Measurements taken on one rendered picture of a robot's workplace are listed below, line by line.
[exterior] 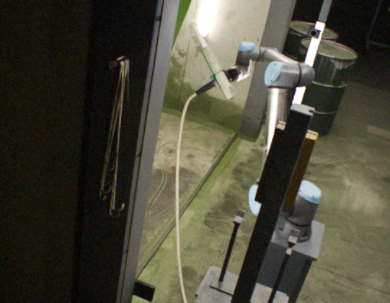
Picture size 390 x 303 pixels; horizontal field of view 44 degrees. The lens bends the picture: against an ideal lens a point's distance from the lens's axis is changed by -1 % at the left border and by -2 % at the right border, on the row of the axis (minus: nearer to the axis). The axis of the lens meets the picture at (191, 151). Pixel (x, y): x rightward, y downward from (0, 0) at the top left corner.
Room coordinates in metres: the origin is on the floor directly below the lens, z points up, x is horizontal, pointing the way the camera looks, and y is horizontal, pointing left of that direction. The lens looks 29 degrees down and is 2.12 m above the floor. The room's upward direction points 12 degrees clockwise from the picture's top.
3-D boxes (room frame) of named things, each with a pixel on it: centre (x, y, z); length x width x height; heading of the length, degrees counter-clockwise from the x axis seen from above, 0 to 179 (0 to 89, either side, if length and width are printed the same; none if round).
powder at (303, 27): (5.41, -1.05, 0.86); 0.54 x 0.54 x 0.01
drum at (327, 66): (4.76, -1.13, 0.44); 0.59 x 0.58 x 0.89; 179
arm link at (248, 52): (2.76, -0.20, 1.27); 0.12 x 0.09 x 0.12; 106
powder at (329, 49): (4.76, -1.13, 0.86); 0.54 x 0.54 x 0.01
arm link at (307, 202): (2.01, -0.58, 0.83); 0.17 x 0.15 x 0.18; 106
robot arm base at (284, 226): (2.01, -0.59, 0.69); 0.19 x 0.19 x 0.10
